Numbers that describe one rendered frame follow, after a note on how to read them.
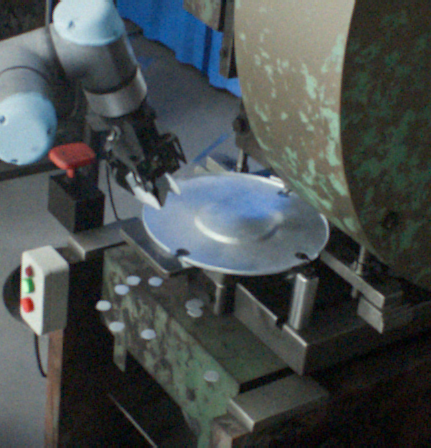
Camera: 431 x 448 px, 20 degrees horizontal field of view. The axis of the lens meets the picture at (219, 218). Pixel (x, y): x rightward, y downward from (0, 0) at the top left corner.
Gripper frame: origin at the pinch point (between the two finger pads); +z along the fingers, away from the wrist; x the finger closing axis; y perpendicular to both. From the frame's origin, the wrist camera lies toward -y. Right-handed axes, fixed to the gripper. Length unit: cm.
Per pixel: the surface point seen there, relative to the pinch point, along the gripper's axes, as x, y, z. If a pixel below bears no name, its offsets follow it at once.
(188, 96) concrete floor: 86, -169, 139
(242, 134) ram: 19.0, -5.6, 5.8
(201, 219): 7.7, -5.5, 15.2
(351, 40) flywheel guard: 9, 43, -44
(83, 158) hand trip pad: 3.3, -34.0, 16.2
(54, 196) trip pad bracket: -3.3, -37.2, 22.2
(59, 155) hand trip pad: 0.5, -36.6, 14.8
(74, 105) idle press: 44, -153, 102
